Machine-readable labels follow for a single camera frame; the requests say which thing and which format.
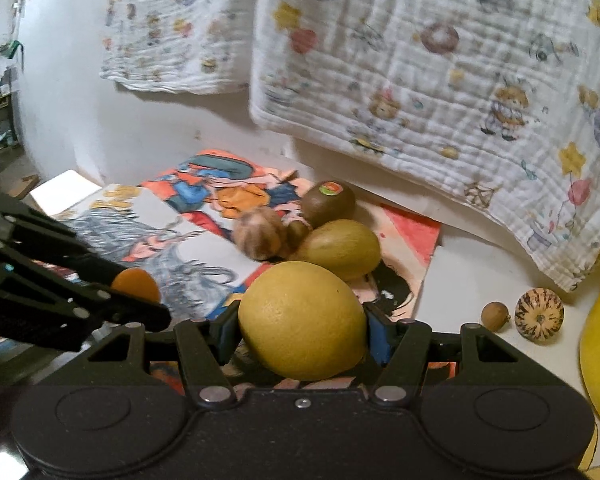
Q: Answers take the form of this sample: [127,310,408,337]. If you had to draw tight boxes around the white flat box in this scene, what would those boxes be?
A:
[29,169,104,217]

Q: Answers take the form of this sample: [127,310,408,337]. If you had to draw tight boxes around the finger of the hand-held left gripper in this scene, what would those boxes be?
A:
[0,247,172,352]
[0,200,123,288]

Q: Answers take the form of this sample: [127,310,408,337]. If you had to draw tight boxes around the large yellow lemon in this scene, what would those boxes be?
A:
[237,260,368,382]

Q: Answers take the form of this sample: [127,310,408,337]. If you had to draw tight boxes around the small orange fruit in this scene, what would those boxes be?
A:
[111,268,161,305]

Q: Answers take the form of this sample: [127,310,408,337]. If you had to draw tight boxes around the yellow-green mango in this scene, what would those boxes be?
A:
[291,219,383,282]

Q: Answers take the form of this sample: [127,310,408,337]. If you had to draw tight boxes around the brown walnut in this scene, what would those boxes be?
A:
[232,208,286,261]

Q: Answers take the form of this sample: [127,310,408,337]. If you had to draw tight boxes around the small dark brown fruit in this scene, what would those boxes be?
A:
[285,220,311,249]

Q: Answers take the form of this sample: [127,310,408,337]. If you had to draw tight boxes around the small cartoon printed blanket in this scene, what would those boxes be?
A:
[99,0,262,96]

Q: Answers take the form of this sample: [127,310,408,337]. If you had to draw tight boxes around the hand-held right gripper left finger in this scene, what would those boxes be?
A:
[82,304,243,408]

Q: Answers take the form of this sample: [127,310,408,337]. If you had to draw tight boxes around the small round brown nut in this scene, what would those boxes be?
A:
[481,301,510,332]

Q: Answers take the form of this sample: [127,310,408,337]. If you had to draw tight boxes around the brown kiwi with sticker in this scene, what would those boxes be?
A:
[300,179,357,229]

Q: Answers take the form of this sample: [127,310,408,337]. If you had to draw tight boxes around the small striped squash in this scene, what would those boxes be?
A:
[514,287,565,342]

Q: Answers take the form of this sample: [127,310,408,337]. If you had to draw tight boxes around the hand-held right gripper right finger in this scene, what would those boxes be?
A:
[364,302,527,407]

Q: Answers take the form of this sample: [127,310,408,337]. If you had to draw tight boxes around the large bear printed blanket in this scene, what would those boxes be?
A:
[249,0,600,293]

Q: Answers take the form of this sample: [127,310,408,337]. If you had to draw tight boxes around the grey-haired figure poster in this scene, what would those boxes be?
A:
[50,183,263,322]

